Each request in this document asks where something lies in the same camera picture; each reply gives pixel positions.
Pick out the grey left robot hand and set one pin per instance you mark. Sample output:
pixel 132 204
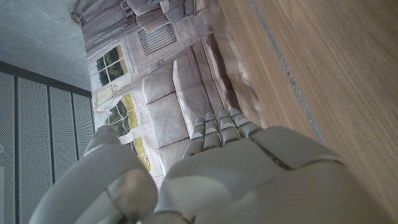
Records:
pixel 242 180

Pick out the printed sofa room backdrop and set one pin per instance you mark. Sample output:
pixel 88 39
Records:
pixel 174 93

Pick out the grey tape rectangle outline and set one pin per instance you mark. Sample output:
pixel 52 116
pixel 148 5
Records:
pixel 291 77

